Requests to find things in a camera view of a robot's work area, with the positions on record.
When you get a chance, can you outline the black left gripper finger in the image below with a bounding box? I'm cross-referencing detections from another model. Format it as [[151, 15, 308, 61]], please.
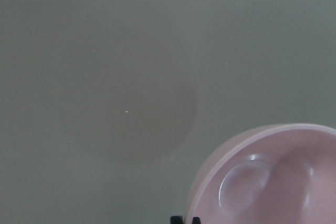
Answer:
[[192, 217, 201, 224]]

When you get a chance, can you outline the small pink bowl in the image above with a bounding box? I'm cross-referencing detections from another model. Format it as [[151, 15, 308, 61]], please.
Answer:
[[184, 124, 335, 223]]

